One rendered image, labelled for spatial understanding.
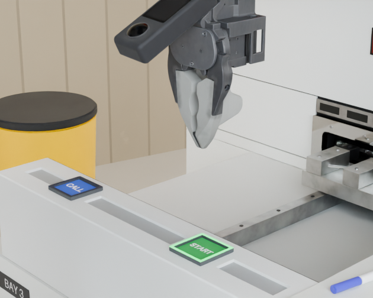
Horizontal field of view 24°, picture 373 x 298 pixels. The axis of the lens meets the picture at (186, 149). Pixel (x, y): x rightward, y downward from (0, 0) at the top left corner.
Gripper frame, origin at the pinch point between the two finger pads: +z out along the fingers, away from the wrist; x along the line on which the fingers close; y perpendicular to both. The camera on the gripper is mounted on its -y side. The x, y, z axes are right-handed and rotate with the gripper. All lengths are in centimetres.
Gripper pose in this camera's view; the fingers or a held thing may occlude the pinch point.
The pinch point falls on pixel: (197, 138)
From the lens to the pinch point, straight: 98.9
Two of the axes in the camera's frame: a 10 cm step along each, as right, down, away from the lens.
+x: -6.7, -2.5, 6.9
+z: 0.0, 9.4, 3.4
